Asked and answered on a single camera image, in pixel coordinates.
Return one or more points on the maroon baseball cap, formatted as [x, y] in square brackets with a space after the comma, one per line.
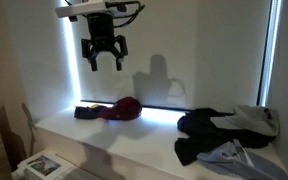
[127, 108]

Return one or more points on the blue-grey denim cap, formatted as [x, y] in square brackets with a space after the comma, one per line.
[232, 159]

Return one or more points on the white roller blind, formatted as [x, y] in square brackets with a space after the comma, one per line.
[186, 54]

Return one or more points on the navy cap with yellow brim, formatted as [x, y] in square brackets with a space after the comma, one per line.
[88, 112]

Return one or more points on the picture book on radiator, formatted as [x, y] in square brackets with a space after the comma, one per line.
[44, 165]

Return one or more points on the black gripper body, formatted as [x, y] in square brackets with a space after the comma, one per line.
[101, 30]

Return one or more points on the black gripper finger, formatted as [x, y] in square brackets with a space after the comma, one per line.
[119, 64]
[93, 64]

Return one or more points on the light grey cap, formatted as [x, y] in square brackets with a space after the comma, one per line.
[258, 119]

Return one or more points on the black cap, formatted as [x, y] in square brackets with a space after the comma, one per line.
[204, 135]

